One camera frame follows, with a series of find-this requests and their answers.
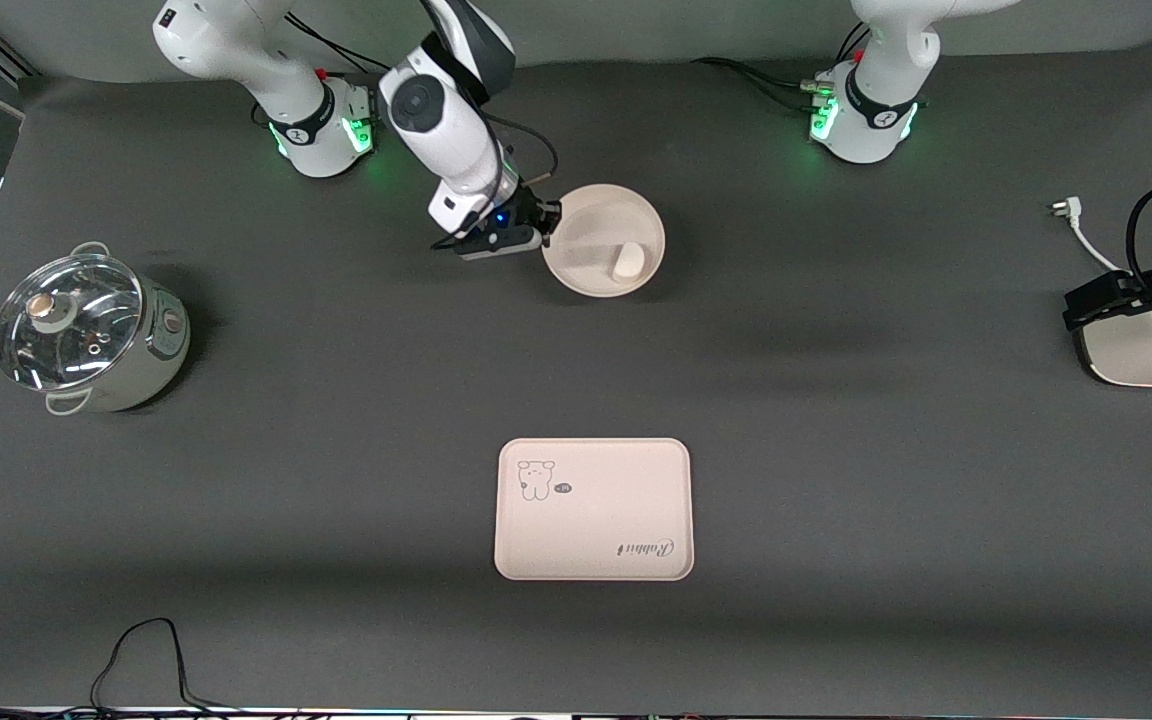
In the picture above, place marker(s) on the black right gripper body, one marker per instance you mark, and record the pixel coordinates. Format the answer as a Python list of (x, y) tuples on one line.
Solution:
[(533, 211)]

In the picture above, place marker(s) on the round cream plate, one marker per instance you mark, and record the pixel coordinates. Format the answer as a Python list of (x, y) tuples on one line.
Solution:
[(586, 260)]

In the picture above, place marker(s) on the small white bun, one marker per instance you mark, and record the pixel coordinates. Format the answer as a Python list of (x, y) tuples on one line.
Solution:
[(628, 262)]

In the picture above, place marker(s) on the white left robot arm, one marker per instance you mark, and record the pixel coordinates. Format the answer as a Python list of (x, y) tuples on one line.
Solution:
[(871, 110)]

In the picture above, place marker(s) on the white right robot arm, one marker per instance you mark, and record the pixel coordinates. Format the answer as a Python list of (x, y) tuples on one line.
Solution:
[(446, 130)]

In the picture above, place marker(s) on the cream rectangular rabbit tray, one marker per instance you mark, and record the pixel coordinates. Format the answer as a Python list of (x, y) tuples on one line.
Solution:
[(596, 520)]

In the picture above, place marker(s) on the dark grey table mat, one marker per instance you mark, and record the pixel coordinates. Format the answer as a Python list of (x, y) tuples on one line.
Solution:
[(836, 450)]

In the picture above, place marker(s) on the pale green electric pot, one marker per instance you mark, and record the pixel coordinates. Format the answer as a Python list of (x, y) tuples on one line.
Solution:
[(161, 355)]

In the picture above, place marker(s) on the glass pot lid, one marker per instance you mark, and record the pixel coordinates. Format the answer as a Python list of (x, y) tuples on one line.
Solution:
[(61, 320)]

